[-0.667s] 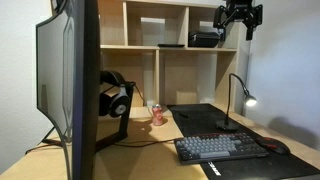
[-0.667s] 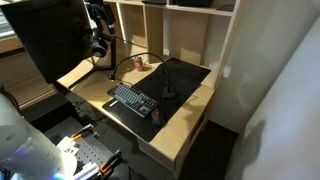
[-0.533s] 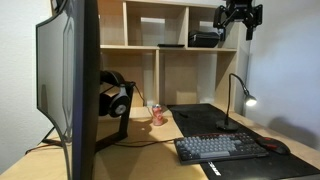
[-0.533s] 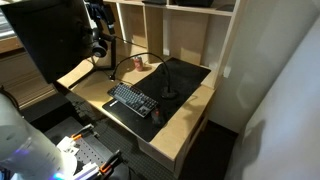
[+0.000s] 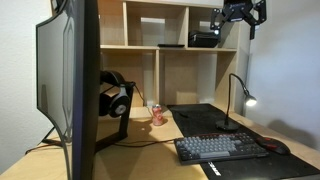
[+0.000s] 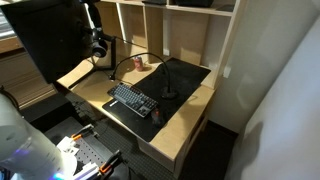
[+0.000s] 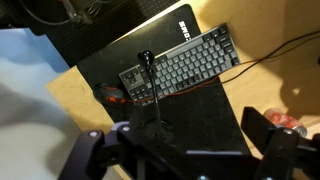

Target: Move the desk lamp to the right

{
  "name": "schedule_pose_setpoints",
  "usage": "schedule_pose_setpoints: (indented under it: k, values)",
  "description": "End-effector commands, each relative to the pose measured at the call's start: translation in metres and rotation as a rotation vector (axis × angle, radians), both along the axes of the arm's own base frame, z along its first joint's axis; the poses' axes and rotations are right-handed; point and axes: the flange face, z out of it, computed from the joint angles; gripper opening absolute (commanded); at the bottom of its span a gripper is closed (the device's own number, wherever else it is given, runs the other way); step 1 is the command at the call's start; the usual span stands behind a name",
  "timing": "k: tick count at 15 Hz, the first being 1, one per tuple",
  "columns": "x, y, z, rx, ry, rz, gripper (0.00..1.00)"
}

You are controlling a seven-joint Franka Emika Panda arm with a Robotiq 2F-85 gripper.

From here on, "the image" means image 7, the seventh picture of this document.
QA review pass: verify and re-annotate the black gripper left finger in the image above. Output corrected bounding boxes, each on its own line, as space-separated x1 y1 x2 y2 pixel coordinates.
58 121 142 180

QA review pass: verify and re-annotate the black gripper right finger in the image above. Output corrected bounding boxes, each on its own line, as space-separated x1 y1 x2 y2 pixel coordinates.
240 106 320 180

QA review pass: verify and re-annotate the black gooseneck desk lamp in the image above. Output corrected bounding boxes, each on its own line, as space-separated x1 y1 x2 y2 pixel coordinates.
137 49 176 145

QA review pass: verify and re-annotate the black desk mat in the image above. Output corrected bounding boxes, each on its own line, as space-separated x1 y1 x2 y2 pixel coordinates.
75 3 253 156

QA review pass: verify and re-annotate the red soda can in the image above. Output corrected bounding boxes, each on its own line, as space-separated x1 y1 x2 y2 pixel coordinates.
263 108 308 136

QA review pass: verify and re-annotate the black and red mouse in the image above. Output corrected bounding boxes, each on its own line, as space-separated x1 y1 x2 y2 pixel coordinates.
92 82 129 108

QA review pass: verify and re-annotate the black perforated panel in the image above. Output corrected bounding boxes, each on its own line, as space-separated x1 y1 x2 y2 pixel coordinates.
0 0 182 68

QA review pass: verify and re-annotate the black and grey keyboard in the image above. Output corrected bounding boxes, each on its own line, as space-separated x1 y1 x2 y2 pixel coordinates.
118 23 242 102

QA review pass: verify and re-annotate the black keyboard cable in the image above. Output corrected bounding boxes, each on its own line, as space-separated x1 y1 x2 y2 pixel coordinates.
218 30 320 85

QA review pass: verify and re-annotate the red mouse cable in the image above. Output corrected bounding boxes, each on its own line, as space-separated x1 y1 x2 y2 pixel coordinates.
124 33 320 104

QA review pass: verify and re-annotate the black cable bundle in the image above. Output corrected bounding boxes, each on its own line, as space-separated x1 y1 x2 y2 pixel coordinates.
19 0 111 27

